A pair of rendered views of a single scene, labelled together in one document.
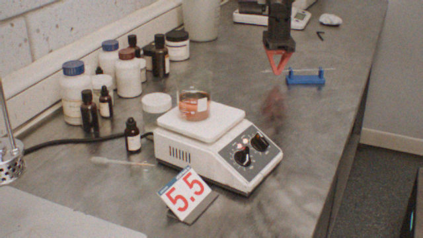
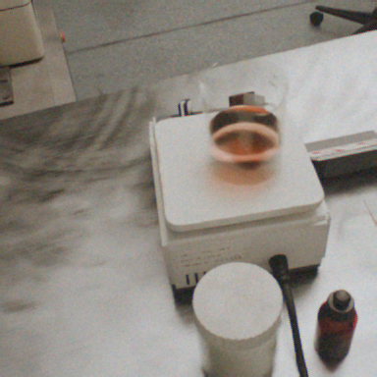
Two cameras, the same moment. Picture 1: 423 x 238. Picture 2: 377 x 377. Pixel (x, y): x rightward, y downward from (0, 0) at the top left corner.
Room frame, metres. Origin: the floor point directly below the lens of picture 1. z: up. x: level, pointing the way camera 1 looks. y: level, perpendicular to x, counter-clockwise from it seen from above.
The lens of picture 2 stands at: (0.96, 0.25, 1.15)
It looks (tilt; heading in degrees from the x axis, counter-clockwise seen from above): 42 degrees down; 225
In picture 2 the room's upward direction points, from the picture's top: 1 degrees counter-clockwise
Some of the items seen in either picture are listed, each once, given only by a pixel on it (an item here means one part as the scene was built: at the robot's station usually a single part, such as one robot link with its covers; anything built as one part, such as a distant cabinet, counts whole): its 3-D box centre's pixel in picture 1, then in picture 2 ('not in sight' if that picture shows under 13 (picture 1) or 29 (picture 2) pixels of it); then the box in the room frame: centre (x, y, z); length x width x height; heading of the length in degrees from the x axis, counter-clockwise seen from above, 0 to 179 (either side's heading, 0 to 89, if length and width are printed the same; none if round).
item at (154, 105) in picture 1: (157, 116); (238, 328); (0.82, 0.11, 0.79); 0.06 x 0.06 x 0.08
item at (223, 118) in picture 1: (201, 118); (234, 161); (0.74, 0.02, 0.83); 0.12 x 0.12 x 0.01; 56
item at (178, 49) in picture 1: (177, 45); not in sight; (1.26, 0.10, 0.79); 0.07 x 0.07 x 0.07
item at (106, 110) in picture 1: (105, 100); not in sight; (0.90, 0.23, 0.79); 0.03 x 0.03 x 0.07
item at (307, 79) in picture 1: (305, 75); not in sight; (1.09, -0.24, 0.77); 0.10 x 0.03 x 0.04; 93
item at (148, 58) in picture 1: (153, 57); not in sight; (1.19, 0.16, 0.78); 0.05 x 0.05 x 0.06
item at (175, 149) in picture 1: (213, 143); (229, 176); (0.73, 0.00, 0.79); 0.22 x 0.13 x 0.08; 56
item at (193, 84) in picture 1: (192, 96); (246, 130); (0.74, 0.03, 0.88); 0.07 x 0.06 x 0.08; 72
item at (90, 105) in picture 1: (88, 110); not in sight; (0.85, 0.25, 0.79); 0.04 x 0.04 x 0.09
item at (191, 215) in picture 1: (189, 193); (348, 144); (0.60, 0.03, 0.77); 0.09 x 0.06 x 0.04; 150
